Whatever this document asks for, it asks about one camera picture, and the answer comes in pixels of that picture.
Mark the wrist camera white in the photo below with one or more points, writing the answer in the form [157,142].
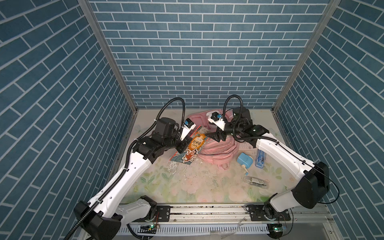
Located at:
[215,118]
[187,129]

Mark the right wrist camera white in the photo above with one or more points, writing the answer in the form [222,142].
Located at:
[215,118]

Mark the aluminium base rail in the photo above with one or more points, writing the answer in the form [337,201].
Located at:
[233,218]

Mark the colourful comic book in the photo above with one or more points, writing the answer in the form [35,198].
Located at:
[195,146]

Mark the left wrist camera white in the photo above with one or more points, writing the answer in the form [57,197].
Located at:
[187,129]

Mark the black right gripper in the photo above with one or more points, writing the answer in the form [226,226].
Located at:
[217,134]

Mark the blue geometry set case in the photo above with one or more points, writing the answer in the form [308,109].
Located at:
[260,159]

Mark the clear plastic pencil case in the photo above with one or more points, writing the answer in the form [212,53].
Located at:
[256,182]

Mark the light blue pencil sharpener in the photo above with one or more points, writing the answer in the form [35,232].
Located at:
[245,161]

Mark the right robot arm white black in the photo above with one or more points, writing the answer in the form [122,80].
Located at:
[313,179]

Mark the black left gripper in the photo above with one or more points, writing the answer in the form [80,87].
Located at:
[184,143]

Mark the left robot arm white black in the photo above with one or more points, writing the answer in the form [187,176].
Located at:
[103,215]

